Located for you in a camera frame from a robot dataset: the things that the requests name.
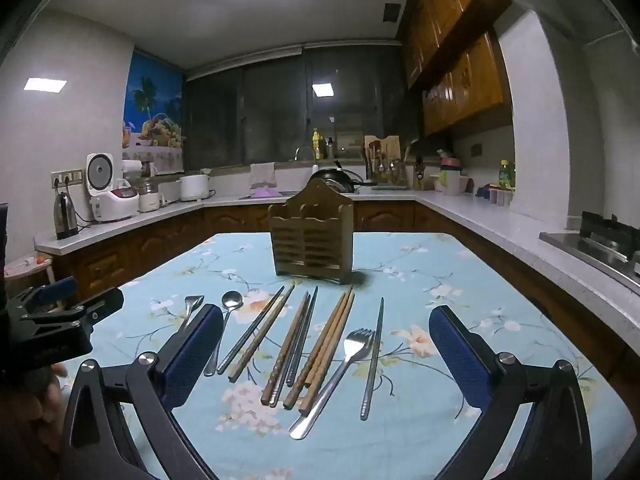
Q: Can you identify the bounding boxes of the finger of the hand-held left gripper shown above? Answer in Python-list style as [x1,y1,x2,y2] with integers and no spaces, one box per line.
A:
[5,277,79,314]
[20,287,125,342]

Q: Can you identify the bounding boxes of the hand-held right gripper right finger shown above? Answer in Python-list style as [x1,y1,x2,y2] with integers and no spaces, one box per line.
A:
[428,305,594,480]

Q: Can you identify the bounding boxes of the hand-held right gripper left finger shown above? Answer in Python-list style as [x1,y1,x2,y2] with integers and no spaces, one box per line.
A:
[60,304,224,480]

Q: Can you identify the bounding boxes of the small pointed metal spoon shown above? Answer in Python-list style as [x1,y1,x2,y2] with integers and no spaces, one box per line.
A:
[177,294,206,331]

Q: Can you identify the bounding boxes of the round metal spoon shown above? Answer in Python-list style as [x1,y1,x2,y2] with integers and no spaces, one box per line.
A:
[203,291,244,377]

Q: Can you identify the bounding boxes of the metal fork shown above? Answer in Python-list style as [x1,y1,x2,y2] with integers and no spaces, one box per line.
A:
[288,328,376,441]

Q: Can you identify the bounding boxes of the wooden utensil holder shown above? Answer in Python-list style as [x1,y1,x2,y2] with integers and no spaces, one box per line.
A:
[267,177,355,285]

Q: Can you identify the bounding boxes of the person's left hand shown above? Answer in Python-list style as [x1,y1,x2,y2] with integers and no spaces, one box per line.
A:
[0,362,69,468]

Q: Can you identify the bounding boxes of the steel electric kettle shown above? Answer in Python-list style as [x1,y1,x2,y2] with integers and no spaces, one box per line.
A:
[52,191,81,241]

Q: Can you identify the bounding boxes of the blue floral tablecloth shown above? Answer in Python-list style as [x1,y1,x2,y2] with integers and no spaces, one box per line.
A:
[52,231,638,480]

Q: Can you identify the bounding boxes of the wooden lower cabinets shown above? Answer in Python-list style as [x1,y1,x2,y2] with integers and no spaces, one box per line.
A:
[52,200,640,411]

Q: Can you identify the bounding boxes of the wooden cabinets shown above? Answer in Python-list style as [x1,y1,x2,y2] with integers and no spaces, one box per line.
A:
[52,200,640,411]
[397,0,513,136]

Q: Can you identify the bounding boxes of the small white blender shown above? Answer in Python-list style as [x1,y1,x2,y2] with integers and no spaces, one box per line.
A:
[137,177,166,212]

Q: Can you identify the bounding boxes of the white rice cooker open lid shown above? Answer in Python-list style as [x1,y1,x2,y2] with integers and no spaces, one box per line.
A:
[85,152,121,221]

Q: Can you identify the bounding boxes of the white kitchen countertop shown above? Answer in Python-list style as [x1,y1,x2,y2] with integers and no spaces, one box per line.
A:
[35,187,640,361]

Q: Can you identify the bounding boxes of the white electric pot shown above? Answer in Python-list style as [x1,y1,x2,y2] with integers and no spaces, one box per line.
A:
[179,174,211,202]

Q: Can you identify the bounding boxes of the steel gas stove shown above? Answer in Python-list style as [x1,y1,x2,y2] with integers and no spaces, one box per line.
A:
[539,211,640,291]

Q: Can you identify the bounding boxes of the stack of cups and bowls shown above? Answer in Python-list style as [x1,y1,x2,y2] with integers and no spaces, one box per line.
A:
[432,150,473,197]

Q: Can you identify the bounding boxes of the hanging dish cloth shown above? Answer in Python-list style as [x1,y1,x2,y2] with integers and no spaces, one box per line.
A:
[248,162,277,190]

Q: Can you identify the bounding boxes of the utensil drying rack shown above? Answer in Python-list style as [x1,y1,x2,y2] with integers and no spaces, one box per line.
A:
[367,142,408,186]

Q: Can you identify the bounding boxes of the square ceiling panel light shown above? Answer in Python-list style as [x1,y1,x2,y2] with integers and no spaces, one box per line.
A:
[23,77,68,94]

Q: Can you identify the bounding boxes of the black wok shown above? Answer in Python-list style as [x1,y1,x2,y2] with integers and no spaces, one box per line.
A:
[307,160,378,195]

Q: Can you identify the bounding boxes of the wooden cutting board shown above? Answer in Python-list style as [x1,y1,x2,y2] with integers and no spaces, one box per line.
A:
[363,135,401,161]

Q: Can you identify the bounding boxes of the dark kitchen window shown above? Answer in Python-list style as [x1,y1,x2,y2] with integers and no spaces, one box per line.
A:
[182,45,421,168]

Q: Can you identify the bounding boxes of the wooden upper cabinets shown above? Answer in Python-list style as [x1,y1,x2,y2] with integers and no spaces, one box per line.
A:
[397,0,513,136]

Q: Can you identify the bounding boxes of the wall socket strip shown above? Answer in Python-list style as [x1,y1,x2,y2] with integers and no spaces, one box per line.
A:
[50,170,83,189]

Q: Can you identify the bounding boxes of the palm and fruit wall poster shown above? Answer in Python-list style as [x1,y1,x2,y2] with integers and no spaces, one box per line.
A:
[122,50,186,163]

